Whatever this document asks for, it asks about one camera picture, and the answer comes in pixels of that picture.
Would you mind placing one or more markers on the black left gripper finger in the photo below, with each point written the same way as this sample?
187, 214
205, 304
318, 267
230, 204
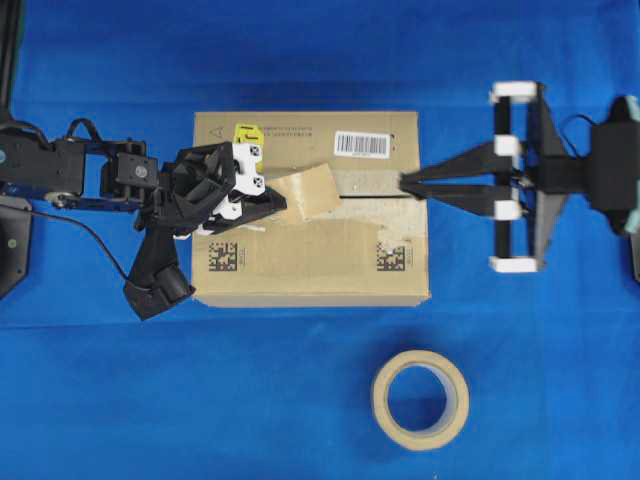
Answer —
248, 179
247, 209

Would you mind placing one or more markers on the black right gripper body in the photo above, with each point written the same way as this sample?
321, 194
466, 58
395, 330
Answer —
543, 174

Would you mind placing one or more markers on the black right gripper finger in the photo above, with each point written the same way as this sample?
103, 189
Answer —
496, 157
496, 202

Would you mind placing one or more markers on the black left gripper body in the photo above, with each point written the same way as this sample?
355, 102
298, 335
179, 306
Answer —
189, 189

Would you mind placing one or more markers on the brown tape strip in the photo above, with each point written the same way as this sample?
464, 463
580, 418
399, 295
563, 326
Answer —
309, 193

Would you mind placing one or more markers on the brown cardboard box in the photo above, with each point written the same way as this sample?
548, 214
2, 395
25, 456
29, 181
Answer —
372, 250

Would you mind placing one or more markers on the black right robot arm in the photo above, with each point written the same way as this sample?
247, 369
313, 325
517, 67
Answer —
611, 174

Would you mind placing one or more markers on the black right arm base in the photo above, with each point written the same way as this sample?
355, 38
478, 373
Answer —
635, 245

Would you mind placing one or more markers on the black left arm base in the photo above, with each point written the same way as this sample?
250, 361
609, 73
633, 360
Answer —
16, 229

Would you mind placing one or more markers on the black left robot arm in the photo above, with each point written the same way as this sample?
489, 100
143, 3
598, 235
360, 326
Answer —
79, 171

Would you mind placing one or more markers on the beige masking tape roll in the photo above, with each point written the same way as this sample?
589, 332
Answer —
457, 401

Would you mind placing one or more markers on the blue table cloth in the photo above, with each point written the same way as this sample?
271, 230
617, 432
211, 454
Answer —
551, 360

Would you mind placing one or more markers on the black vertical frame post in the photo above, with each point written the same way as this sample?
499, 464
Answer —
11, 34

